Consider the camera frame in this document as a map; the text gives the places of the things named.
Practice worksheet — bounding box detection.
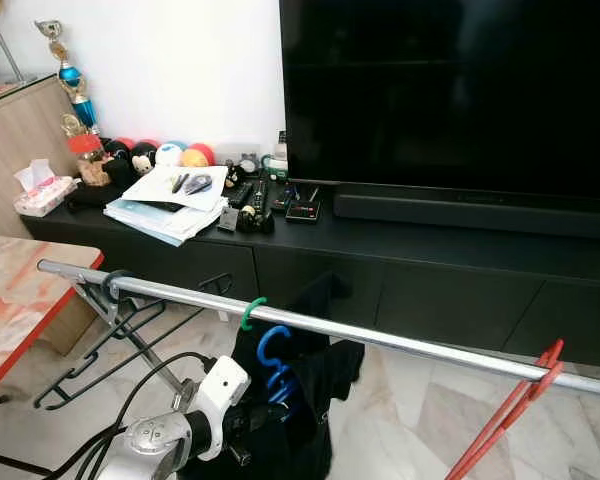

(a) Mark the blue plastic hanger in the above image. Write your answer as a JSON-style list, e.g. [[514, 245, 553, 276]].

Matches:
[[256, 324, 304, 407]]

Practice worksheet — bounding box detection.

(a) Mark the green plastic hanger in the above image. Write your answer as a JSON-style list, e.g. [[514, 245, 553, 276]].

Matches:
[[239, 296, 269, 332]]

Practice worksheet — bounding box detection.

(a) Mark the black garment on green hanger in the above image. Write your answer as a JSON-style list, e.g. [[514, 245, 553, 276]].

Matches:
[[230, 269, 367, 401]]

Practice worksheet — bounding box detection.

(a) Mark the red plastic hanger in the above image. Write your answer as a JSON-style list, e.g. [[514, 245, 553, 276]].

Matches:
[[444, 337, 567, 480]]

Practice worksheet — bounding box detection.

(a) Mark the steel clothes rack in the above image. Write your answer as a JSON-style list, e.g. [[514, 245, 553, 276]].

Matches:
[[36, 257, 600, 403]]

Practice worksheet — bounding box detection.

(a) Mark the small black router box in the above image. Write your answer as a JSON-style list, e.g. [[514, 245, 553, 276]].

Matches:
[[284, 184, 324, 224]]

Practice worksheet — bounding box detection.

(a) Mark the black remote control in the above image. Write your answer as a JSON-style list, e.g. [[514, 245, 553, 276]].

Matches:
[[226, 177, 254, 210], [238, 178, 277, 237]]

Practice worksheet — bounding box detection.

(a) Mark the stack of white papers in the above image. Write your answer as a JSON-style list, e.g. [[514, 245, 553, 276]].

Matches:
[[103, 163, 230, 247]]

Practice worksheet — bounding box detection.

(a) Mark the small alarm clock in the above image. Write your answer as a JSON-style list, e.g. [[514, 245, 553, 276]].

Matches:
[[237, 151, 262, 177]]

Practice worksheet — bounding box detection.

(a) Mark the white green bottle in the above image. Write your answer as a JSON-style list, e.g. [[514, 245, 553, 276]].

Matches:
[[260, 130, 290, 183]]

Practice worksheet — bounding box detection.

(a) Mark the marble pattern folding table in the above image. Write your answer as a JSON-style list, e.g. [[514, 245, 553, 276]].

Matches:
[[0, 234, 107, 407]]

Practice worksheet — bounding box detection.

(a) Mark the orange ball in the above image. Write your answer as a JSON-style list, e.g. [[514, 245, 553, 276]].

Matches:
[[180, 144, 217, 169]]

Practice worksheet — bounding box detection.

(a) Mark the white blue ball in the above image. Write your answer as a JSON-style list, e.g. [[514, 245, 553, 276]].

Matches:
[[155, 141, 188, 169]]

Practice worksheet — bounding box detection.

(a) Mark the black soundbar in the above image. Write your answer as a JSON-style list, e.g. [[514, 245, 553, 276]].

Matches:
[[331, 190, 600, 242]]

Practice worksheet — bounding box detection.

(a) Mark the black round plush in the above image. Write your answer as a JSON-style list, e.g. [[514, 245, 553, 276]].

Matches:
[[104, 139, 160, 187]]

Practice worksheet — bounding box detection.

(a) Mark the pink tissue pack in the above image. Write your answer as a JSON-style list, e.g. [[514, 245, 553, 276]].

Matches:
[[12, 157, 79, 219]]

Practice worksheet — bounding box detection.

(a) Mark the red lidded jar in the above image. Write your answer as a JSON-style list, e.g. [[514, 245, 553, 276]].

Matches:
[[66, 132, 117, 189]]

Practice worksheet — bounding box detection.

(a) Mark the light wooden cabinet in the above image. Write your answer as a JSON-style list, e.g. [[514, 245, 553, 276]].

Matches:
[[0, 74, 83, 242]]

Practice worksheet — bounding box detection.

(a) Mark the black flat screen television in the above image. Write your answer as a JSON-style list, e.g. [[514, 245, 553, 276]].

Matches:
[[278, 0, 600, 202]]

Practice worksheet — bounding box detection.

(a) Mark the blue gold trophy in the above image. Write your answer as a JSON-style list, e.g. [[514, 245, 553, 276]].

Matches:
[[34, 17, 100, 137]]

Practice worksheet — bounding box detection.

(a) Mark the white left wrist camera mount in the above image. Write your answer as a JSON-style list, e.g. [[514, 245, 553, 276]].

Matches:
[[184, 354, 252, 462]]

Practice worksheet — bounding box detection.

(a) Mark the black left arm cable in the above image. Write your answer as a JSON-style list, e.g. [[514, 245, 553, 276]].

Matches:
[[38, 350, 217, 480]]

